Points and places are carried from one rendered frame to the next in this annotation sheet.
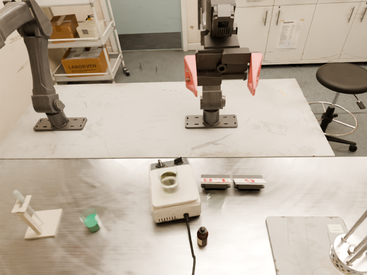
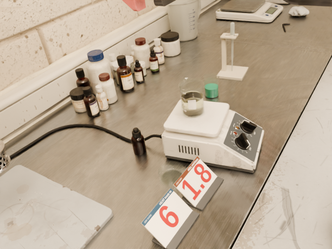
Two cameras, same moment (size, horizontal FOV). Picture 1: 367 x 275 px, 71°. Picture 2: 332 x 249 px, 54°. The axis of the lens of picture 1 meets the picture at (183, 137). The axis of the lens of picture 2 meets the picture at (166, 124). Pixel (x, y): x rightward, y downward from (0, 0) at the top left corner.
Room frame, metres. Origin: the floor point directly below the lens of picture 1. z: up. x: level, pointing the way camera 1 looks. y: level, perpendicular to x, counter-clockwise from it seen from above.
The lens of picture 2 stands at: (0.67, -0.50, 1.39)
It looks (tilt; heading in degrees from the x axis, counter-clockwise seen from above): 35 degrees down; 122
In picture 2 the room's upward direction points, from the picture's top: 8 degrees counter-clockwise
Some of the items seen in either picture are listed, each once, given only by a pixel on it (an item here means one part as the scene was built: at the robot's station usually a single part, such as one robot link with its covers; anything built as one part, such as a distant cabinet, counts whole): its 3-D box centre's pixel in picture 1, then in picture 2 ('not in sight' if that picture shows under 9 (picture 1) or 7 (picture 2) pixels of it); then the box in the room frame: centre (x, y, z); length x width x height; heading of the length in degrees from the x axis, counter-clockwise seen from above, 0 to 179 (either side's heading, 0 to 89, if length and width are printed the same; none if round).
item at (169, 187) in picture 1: (168, 180); (191, 97); (0.40, 0.05, 1.02); 0.06 x 0.05 x 0.08; 141
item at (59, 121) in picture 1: (57, 117); not in sight; (0.81, 0.49, 0.94); 0.20 x 0.07 x 0.08; 85
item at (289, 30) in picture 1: (289, 34); not in sight; (2.63, -1.19, 0.40); 0.24 x 0.01 x 0.30; 85
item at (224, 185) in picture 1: (215, 179); (199, 182); (0.47, -0.09, 0.92); 0.09 x 0.06 x 0.04; 84
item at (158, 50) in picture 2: not in sight; (158, 51); (0.10, 0.42, 0.94); 0.03 x 0.03 x 0.09
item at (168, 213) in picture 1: (172, 186); (209, 133); (0.44, 0.04, 0.94); 0.22 x 0.13 x 0.08; 6
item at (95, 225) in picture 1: (91, 220); (211, 86); (0.36, 0.26, 0.93); 0.04 x 0.04 x 0.06
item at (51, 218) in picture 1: (34, 212); (232, 54); (0.37, 0.41, 0.96); 0.08 x 0.08 x 0.13; 2
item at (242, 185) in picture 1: (249, 179); (171, 218); (0.46, -0.19, 0.92); 0.09 x 0.06 x 0.04; 84
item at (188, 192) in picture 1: (172, 184); (197, 116); (0.41, 0.04, 0.98); 0.12 x 0.12 x 0.01; 6
